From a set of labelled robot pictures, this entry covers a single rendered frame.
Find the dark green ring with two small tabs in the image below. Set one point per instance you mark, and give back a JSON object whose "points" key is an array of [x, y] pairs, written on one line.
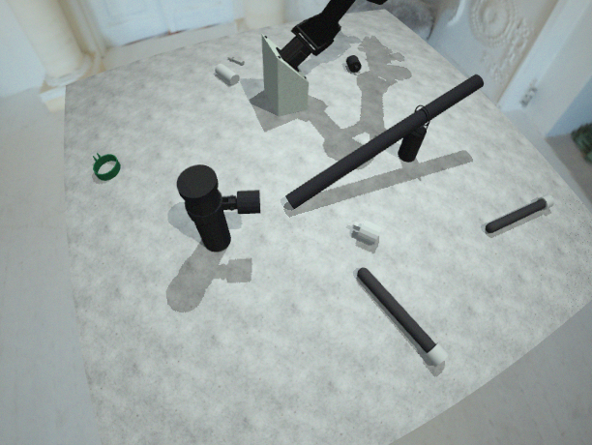
{"points": [[102, 160]]}

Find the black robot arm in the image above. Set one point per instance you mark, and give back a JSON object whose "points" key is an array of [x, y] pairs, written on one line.
{"points": [[319, 30]]}

